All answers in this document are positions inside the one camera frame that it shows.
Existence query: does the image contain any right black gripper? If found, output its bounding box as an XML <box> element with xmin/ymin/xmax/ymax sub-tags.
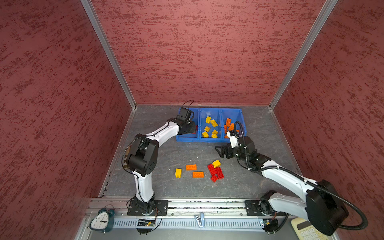
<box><xmin>214</xmin><ymin>142</ymin><xmax>249</xmax><ymax>162</ymax></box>

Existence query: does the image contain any blue three-compartment bin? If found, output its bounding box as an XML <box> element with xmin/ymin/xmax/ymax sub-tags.
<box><xmin>177</xmin><ymin>108</ymin><xmax>247</xmax><ymax>143</ymax></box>

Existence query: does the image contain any yellow long lego bottom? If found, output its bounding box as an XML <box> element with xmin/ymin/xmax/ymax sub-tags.
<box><xmin>210</xmin><ymin>119</ymin><xmax>218</xmax><ymax>128</ymax></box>

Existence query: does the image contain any red lego cluster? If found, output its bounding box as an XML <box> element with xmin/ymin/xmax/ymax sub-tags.
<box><xmin>208</xmin><ymin>164</ymin><xmax>224</xmax><ymax>183</ymax></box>

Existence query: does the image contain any yellow lego small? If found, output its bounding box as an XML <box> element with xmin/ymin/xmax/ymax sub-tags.
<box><xmin>175</xmin><ymin>169</ymin><xmax>182</xmax><ymax>178</ymax></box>

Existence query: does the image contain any orange lego stack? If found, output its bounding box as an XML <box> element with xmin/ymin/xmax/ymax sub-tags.
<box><xmin>186</xmin><ymin>165</ymin><xmax>205</xmax><ymax>178</ymax></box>

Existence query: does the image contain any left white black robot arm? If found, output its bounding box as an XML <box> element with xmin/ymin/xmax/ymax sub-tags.
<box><xmin>122</xmin><ymin>107</ymin><xmax>196</xmax><ymax>215</ymax></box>

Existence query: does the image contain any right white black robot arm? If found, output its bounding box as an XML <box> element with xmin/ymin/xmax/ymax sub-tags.
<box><xmin>215</xmin><ymin>131</ymin><xmax>368</xmax><ymax>236</ymax></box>

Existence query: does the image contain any beige calculator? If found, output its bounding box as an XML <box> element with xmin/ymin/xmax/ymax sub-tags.
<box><xmin>291</xmin><ymin>218</ymin><xmax>330</xmax><ymax>240</ymax></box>

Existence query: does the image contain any green alarm clock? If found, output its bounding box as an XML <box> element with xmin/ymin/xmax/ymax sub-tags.
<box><xmin>89</xmin><ymin>208</ymin><xmax>115</xmax><ymax>234</ymax></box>

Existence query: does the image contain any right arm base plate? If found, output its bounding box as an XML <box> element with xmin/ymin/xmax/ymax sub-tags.
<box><xmin>244</xmin><ymin>200</ymin><xmax>286</xmax><ymax>219</ymax></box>

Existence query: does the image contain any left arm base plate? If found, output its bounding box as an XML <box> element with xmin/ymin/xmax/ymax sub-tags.
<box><xmin>127</xmin><ymin>199</ymin><xmax>169</xmax><ymax>216</ymax></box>

